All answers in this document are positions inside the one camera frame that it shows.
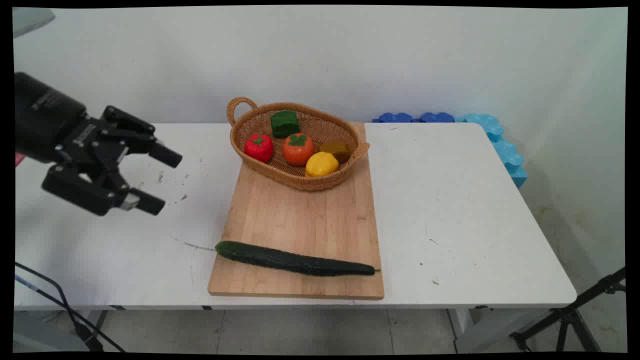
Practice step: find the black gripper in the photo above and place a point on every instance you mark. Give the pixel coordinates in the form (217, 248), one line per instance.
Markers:
(47, 117)

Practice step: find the yellow toy pepper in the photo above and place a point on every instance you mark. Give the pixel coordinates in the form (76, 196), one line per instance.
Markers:
(321, 165)

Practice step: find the small pink object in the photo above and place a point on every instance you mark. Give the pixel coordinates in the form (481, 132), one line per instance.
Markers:
(19, 159)

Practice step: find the red toy tomato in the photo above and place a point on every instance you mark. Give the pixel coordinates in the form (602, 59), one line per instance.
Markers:
(258, 149)

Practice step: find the green toy pepper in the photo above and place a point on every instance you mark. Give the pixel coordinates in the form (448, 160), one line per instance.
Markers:
(285, 124)

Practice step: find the orange toy persimmon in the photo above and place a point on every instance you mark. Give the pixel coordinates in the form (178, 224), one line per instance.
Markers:
(298, 151)

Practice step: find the wooden cutting board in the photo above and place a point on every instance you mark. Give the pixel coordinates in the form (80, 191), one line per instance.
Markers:
(300, 215)

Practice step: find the dark green cucumber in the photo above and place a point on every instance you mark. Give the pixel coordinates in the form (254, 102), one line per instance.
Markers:
(290, 261)

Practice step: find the woven wicker basket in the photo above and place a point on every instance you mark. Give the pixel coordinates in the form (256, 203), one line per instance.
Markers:
(325, 129)

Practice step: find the brown toy potato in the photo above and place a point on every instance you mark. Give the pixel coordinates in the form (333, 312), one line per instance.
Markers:
(336, 150)

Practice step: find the dark blue foam mat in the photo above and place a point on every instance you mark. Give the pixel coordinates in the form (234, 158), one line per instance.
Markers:
(395, 118)

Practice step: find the light blue foam mat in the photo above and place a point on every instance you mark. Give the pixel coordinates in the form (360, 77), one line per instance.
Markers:
(505, 152)

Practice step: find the white table leg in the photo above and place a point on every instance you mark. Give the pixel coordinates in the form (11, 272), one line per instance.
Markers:
(480, 330)

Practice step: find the black tripod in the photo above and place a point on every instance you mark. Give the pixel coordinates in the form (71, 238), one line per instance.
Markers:
(567, 315)

